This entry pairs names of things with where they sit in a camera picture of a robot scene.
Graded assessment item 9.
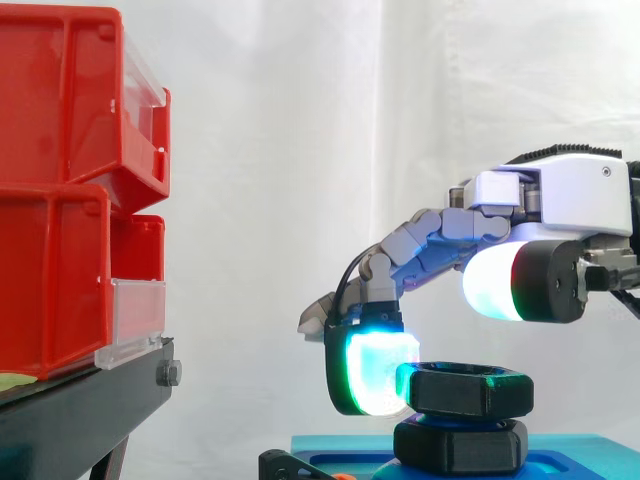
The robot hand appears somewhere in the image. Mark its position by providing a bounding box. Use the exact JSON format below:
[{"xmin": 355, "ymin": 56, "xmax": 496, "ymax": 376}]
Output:
[{"xmin": 297, "ymin": 143, "xmax": 640, "ymax": 419}]

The large black hex nut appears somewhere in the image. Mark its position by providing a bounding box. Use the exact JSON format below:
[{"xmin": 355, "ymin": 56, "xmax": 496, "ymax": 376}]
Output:
[
  {"xmin": 395, "ymin": 360, "xmax": 535, "ymax": 419},
  {"xmin": 392, "ymin": 416, "xmax": 530, "ymax": 476}
]

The turquoise plate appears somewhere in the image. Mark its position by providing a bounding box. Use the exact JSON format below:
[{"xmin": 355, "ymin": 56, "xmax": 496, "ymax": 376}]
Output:
[{"xmin": 291, "ymin": 433, "xmax": 640, "ymax": 480}]

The blue plate with square hollows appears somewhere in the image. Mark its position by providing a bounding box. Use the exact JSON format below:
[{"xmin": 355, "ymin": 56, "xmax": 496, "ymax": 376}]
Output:
[{"xmin": 308, "ymin": 446, "xmax": 569, "ymax": 480}]

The black-and-orange clip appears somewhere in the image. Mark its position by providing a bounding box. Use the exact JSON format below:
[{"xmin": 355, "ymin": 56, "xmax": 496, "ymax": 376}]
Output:
[{"xmin": 258, "ymin": 448, "xmax": 352, "ymax": 480}]

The red storage bin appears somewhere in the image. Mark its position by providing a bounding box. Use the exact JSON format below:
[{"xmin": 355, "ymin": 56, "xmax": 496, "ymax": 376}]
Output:
[
  {"xmin": 0, "ymin": 182, "xmax": 167, "ymax": 387},
  {"xmin": 0, "ymin": 6, "xmax": 173, "ymax": 214}
]

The black stand with green tape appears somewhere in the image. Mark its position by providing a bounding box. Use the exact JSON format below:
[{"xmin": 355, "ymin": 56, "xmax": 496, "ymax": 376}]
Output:
[{"xmin": 0, "ymin": 335, "xmax": 182, "ymax": 480}]

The thin black cable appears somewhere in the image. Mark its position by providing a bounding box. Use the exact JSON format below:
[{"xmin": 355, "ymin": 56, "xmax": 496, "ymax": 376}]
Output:
[{"xmin": 333, "ymin": 248, "xmax": 376, "ymax": 322}]

